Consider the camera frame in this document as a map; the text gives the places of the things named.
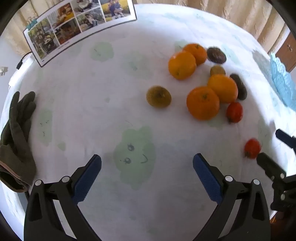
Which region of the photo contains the light blue lace basket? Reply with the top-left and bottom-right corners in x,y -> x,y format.
269,52 -> 296,107

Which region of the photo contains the brown wooden cabinet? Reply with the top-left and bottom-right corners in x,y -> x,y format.
275,31 -> 296,72

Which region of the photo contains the dark oblong fruit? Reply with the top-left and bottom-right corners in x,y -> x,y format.
230,74 -> 248,101

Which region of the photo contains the yellow-brown round fruit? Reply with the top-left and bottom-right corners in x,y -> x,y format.
146,86 -> 172,108

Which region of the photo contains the red tomato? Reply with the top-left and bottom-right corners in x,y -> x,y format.
226,102 -> 244,123
244,138 -> 262,159

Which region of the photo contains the photo collage poster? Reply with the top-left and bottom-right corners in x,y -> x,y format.
23,0 -> 137,67

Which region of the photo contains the small olive fruit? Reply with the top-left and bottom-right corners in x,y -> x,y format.
210,65 -> 226,76

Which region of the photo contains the orange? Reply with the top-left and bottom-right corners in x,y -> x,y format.
168,51 -> 197,81
186,86 -> 220,121
183,43 -> 208,66
207,75 -> 238,104

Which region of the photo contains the dark purple round fruit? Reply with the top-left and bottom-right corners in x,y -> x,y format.
206,47 -> 227,64

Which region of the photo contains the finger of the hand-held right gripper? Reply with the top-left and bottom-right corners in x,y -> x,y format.
257,152 -> 296,212
275,128 -> 296,154

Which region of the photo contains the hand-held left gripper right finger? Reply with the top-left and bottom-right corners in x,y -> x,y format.
193,153 -> 271,241

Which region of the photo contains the dark green glove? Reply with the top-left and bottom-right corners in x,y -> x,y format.
0,91 -> 37,193

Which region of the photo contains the black cable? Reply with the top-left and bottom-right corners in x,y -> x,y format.
16,51 -> 33,70

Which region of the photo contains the teal clip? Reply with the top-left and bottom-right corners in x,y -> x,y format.
26,17 -> 38,29

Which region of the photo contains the white printed tablecloth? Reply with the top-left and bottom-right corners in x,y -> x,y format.
0,3 -> 296,241

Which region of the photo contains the beige curtain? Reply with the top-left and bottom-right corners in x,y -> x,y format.
5,0 -> 292,55

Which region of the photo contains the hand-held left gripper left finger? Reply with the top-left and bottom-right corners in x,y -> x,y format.
24,154 -> 102,241

